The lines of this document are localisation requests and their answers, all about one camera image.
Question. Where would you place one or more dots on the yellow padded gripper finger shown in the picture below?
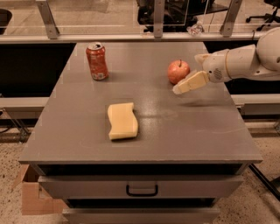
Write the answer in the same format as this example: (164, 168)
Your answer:
(194, 80)
(200, 58)

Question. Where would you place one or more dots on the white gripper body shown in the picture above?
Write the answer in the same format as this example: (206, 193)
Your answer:
(214, 67)

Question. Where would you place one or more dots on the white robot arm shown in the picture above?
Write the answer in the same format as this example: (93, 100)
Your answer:
(260, 62)

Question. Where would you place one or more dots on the red apple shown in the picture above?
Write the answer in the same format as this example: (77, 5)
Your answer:
(177, 71)

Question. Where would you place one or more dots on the crumpled plastic bottle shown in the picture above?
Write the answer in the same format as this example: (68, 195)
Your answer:
(196, 29)

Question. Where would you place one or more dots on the black office chair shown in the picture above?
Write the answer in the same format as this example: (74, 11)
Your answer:
(178, 14)

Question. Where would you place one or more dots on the grey drawer cabinet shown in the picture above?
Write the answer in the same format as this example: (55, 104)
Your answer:
(197, 133)

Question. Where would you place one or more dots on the black chair far right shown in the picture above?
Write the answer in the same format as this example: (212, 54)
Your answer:
(268, 19)

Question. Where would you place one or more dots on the yellow sponge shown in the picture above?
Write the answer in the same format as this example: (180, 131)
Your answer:
(122, 120)

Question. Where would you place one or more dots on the red soda can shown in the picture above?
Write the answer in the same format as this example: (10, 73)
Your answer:
(96, 60)

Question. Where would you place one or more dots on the upper grey drawer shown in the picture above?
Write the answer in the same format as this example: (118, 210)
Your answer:
(114, 187)

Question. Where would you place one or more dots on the grey drawer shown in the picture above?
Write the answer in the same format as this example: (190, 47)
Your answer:
(141, 215)
(114, 187)

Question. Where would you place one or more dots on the metal glass railing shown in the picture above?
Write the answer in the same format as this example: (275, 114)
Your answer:
(114, 21)

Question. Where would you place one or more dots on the lower grey drawer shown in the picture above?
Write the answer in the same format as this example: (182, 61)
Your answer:
(141, 215)

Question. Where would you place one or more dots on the cardboard box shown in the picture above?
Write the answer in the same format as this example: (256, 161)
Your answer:
(35, 199)

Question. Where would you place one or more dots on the black drawer handle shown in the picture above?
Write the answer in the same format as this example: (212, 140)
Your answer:
(142, 192)

